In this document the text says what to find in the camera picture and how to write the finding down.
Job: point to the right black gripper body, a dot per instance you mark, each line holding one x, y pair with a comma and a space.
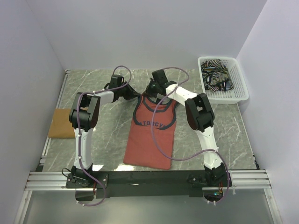
151, 90

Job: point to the white plastic laundry basket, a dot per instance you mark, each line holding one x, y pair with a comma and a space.
238, 93

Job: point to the striped multicolour tank top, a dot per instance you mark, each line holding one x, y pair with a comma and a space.
215, 76

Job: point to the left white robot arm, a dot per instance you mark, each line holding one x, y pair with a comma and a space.
84, 117

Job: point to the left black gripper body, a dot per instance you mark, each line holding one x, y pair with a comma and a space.
126, 92

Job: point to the tan ribbed tank top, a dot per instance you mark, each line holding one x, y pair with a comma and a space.
61, 127

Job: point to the rust red tank top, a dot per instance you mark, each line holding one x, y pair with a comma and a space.
151, 135

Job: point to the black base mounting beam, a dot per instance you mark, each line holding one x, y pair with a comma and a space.
107, 184

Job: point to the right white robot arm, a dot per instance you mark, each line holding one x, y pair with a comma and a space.
200, 118

